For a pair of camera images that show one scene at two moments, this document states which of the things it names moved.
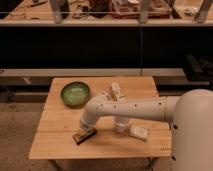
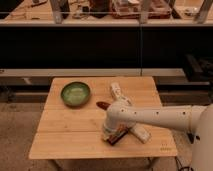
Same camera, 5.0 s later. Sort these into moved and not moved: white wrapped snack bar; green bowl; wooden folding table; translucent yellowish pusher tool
Moved: translucent yellowish pusher tool
Not moved: green bowl; wooden folding table; white wrapped snack bar
